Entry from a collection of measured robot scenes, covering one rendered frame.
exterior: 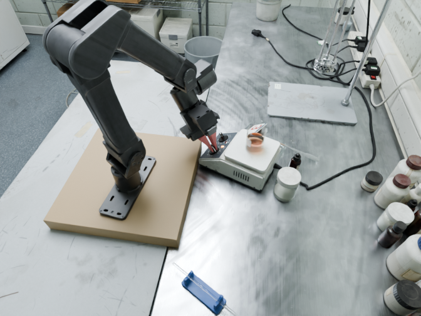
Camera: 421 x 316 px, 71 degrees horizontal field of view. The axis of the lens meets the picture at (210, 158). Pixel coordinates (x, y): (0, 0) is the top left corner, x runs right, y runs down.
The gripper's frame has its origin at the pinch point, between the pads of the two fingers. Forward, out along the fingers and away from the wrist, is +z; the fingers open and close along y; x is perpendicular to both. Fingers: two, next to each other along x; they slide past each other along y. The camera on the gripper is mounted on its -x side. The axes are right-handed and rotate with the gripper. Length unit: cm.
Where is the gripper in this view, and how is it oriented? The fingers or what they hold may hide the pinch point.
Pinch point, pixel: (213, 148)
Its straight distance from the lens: 82.7
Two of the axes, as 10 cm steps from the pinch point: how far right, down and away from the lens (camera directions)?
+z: 4.3, 7.6, 4.9
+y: 8.2, -5.5, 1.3
